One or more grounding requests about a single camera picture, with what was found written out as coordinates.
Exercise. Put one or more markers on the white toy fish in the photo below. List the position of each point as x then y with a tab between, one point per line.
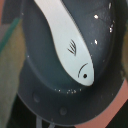
69	44

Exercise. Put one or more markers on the teal padded gripper finger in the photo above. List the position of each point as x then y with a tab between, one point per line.
8	33

